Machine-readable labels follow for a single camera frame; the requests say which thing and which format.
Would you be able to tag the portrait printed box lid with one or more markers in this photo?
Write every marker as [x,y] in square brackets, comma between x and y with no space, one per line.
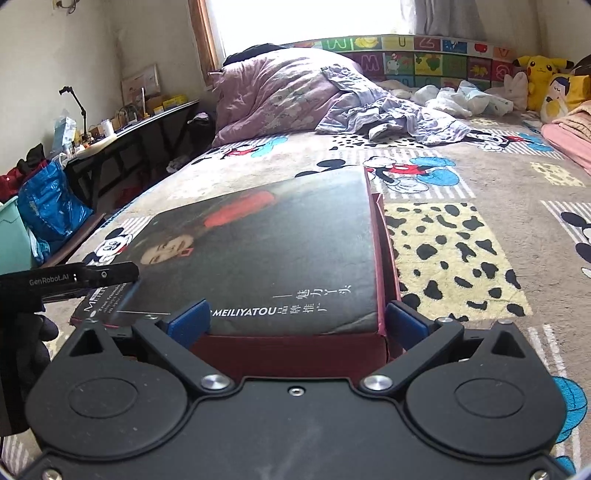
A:
[165,252]

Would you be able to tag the red cardboard shoe box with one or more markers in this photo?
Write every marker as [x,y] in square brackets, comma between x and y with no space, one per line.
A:
[297,278]

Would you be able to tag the white bunny plush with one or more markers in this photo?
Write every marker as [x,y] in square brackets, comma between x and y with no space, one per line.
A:
[515,89]

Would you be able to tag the cluttered side desk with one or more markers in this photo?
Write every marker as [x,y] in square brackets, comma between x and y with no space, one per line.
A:
[129,152]

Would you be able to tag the blue plastic bag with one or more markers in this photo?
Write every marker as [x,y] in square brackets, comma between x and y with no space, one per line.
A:
[50,211]

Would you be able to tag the pink quilt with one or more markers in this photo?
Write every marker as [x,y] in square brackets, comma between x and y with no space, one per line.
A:
[275,92]

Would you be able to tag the yellow cartoon pillow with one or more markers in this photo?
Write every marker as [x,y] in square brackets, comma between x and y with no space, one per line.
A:
[565,93]

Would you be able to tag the teal storage bin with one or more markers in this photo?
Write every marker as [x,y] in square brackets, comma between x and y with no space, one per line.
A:
[15,248]

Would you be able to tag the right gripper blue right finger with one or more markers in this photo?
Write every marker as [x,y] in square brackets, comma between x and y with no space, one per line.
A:
[426,344]

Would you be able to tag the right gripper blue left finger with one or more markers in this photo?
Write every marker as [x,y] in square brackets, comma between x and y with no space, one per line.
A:
[168,341]

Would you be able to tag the purple crumpled sheet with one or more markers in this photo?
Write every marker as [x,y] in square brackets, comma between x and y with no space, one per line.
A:
[364,108]

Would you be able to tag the white crumpled clothes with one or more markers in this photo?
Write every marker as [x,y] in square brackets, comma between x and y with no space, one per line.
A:
[465,101]

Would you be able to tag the alphabet foam mat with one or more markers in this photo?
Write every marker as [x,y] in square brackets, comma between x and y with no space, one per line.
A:
[420,60]

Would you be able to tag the pikachu plush toy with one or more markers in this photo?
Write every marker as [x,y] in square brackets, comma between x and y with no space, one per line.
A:
[539,71]

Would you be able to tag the mickey mouse bed blanket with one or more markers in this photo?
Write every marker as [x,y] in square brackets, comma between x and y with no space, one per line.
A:
[493,232]

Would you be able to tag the grey curtain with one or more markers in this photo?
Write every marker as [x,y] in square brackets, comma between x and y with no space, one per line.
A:
[450,18]

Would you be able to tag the folded pink blankets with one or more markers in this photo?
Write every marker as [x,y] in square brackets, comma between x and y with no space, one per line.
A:
[571,135]

